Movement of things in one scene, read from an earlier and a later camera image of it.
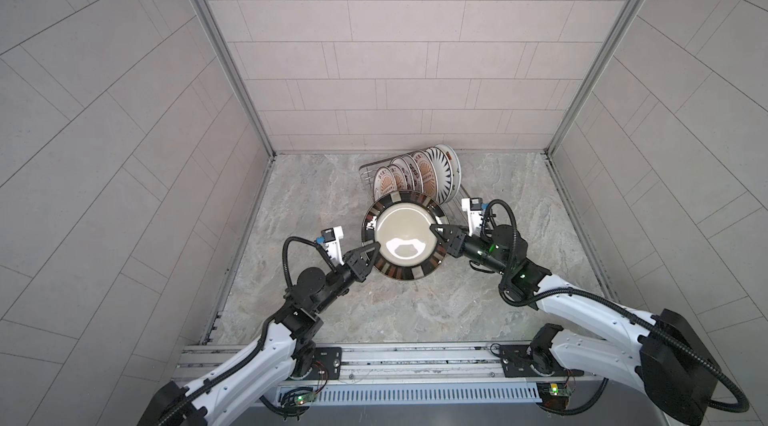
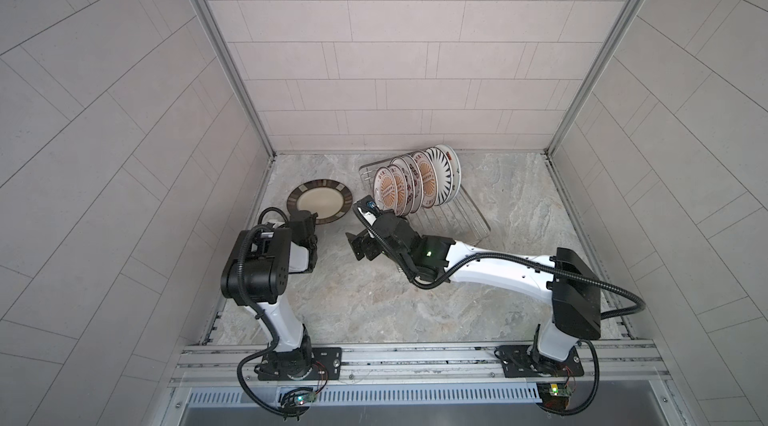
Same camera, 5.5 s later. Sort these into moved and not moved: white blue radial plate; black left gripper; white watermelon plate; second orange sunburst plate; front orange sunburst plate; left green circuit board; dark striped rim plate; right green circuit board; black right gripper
Moved: black right gripper; dark striped rim plate; black left gripper
Not moved: second orange sunburst plate; white watermelon plate; left green circuit board; right green circuit board; front orange sunburst plate; white blue radial plate
